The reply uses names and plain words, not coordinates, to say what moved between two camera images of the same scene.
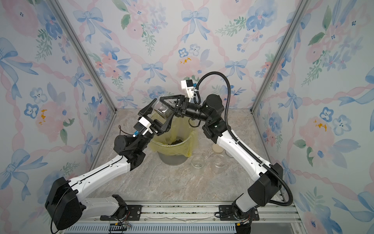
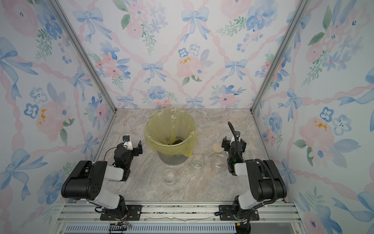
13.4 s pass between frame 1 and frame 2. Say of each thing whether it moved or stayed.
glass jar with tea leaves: stayed
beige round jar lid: stayed
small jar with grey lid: moved
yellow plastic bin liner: stayed
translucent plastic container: stayed
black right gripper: moved
